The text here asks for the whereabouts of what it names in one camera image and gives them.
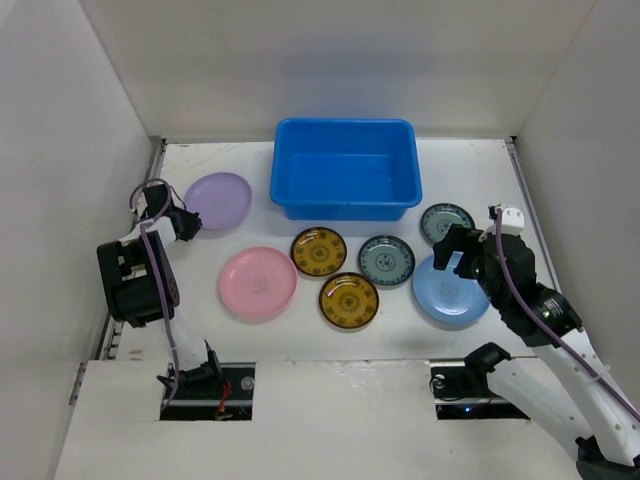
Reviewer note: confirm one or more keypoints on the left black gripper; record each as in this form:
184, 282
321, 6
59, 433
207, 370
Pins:
195, 223

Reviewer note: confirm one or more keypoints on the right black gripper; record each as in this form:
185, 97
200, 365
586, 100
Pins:
461, 247

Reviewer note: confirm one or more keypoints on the purple plastic plate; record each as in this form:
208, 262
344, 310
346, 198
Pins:
222, 200

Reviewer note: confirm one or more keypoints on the light blue plastic plate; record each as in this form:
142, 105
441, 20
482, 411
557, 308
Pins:
449, 299

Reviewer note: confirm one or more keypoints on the pink plastic plate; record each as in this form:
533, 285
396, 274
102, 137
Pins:
257, 283

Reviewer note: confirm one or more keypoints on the yellow patterned plate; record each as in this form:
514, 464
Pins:
348, 301
318, 251

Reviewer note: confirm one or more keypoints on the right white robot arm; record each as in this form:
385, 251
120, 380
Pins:
596, 425

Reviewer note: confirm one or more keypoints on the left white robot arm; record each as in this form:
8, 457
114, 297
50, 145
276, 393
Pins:
168, 326

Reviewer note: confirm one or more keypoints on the blue plastic bin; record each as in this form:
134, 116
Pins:
345, 169

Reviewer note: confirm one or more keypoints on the blue white plate right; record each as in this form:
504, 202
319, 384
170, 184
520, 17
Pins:
437, 219

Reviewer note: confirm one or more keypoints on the blue white plate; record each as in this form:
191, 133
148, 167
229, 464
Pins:
386, 260
437, 219

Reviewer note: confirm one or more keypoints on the blue white plate centre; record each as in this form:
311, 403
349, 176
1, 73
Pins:
386, 260

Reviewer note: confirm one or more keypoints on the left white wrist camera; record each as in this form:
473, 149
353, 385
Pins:
138, 206

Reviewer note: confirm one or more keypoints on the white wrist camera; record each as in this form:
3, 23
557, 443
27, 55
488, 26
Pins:
510, 217
138, 206

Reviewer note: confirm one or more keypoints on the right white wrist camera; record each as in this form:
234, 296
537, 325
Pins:
510, 217

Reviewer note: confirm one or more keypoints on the right aluminium rail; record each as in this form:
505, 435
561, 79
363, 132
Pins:
530, 207

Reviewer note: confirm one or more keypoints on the aluminium rail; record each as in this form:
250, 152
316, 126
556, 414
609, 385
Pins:
124, 297
530, 207

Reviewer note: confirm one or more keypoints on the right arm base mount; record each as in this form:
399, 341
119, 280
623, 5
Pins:
459, 394

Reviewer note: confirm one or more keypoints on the left aluminium rail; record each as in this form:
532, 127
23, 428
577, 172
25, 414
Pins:
124, 297

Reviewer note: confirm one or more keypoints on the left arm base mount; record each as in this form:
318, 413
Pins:
203, 397

